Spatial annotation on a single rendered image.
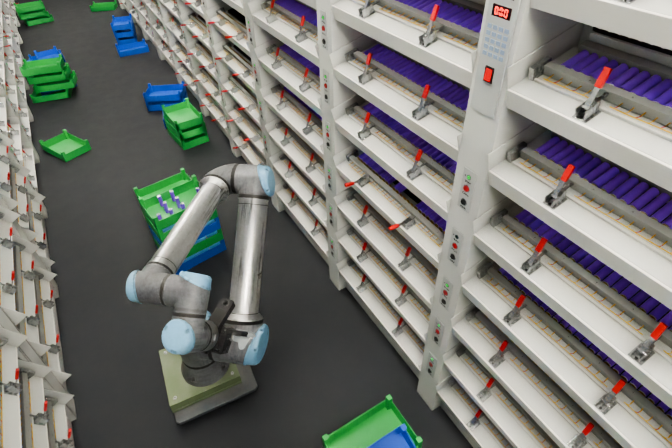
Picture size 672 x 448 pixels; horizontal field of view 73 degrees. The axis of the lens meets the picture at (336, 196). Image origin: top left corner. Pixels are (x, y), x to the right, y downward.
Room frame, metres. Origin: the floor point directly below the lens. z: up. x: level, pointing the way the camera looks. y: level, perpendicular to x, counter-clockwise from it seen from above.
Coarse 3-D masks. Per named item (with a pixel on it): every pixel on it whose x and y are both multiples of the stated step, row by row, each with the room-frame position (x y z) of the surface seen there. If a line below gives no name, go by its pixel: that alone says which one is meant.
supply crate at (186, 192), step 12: (192, 180) 1.89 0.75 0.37; (168, 192) 1.81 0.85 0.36; (180, 192) 1.85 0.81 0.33; (192, 192) 1.85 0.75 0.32; (144, 204) 1.72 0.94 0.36; (156, 204) 1.76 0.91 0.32; (168, 204) 1.76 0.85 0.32; (156, 216) 1.58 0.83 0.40; (168, 216) 1.61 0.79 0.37; (180, 216) 1.64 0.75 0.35; (156, 228) 1.57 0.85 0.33
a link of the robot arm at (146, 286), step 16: (208, 176) 1.34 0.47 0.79; (224, 176) 1.36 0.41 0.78; (208, 192) 1.26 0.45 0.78; (224, 192) 1.32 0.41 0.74; (192, 208) 1.17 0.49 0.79; (208, 208) 1.20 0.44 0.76; (176, 224) 1.09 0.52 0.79; (192, 224) 1.10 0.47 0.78; (176, 240) 1.01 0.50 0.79; (192, 240) 1.05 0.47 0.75; (160, 256) 0.94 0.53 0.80; (176, 256) 0.96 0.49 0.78; (144, 272) 0.87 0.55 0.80; (160, 272) 0.88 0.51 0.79; (176, 272) 0.93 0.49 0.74; (128, 288) 0.83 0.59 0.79; (144, 288) 0.82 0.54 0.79; (160, 288) 0.82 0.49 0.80; (160, 304) 0.80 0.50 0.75
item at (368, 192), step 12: (336, 156) 1.44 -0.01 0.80; (348, 156) 1.45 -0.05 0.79; (336, 168) 1.44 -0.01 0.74; (348, 168) 1.41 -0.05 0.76; (348, 180) 1.37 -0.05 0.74; (360, 192) 1.30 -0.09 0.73; (372, 192) 1.26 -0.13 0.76; (372, 204) 1.23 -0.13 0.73; (384, 204) 1.19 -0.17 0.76; (384, 216) 1.17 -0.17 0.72; (396, 216) 1.13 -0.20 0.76; (408, 216) 1.12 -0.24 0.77; (396, 228) 1.11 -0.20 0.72; (420, 228) 1.06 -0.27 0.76; (408, 240) 1.06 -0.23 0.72; (420, 240) 1.01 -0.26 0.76; (420, 252) 1.00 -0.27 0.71; (432, 252) 0.96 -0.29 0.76
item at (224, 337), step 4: (224, 324) 0.88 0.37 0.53; (224, 328) 0.84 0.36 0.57; (228, 328) 0.85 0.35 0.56; (232, 328) 0.86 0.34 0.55; (220, 332) 0.83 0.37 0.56; (224, 332) 0.83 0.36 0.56; (228, 332) 0.84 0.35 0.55; (220, 336) 0.83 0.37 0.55; (224, 336) 0.82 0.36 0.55; (228, 336) 0.84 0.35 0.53; (220, 340) 0.82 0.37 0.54; (224, 340) 0.81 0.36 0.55; (228, 340) 0.83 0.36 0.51; (216, 344) 0.80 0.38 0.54; (220, 344) 0.81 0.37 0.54; (224, 344) 0.81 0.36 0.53; (228, 344) 0.83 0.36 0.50; (212, 348) 0.78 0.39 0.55; (216, 348) 0.80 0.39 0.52; (220, 348) 0.80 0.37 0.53; (224, 348) 0.82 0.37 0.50; (228, 348) 0.82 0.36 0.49; (204, 352) 0.76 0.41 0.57; (208, 352) 0.76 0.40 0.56; (216, 352) 0.79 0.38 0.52; (220, 352) 0.79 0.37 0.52; (224, 352) 0.80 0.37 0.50
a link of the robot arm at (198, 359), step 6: (186, 354) 0.93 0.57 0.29; (192, 354) 0.93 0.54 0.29; (198, 354) 0.92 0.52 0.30; (204, 354) 0.92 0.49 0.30; (210, 354) 0.92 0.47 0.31; (186, 360) 0.93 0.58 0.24; (192, 360) 0.93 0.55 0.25; (198, 360) 0.93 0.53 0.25; (204, 360) 0.93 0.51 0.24; (210, 360) 0.92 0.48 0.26; (192, 366) 0.93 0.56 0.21; (198, 366) 0.93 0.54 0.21
